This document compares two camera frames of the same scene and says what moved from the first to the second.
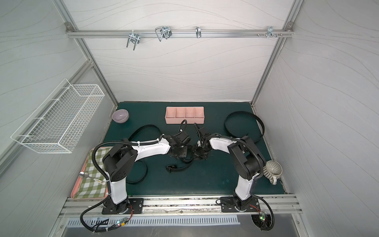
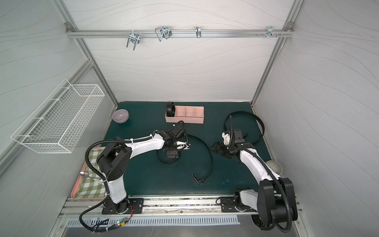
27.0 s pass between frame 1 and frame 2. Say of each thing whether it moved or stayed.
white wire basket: stayed
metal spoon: stayed
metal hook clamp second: stayed
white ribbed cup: stayed
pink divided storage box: stayed
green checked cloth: stayed
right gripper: moved
